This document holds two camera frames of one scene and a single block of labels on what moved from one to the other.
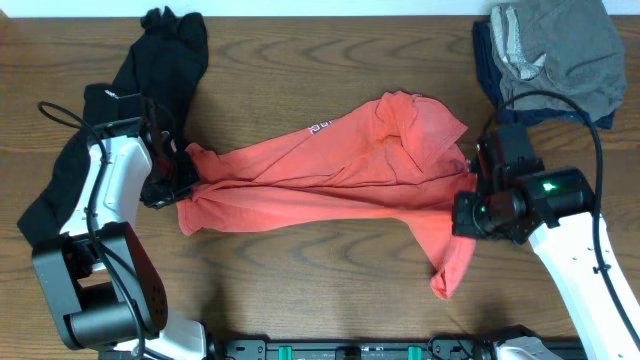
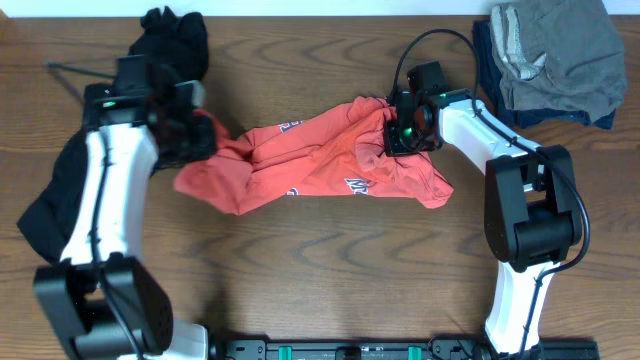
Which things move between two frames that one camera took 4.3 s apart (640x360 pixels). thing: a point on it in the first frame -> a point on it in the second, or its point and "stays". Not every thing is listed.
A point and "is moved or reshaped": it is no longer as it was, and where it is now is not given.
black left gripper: (190, 179) -> (207, 141)
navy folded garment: (489, 80) stays
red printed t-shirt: (389, 159) is moved or reshaped
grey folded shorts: (569, 47) stays
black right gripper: (464, 226) -> (394, 146)
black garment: (165, 63) stays
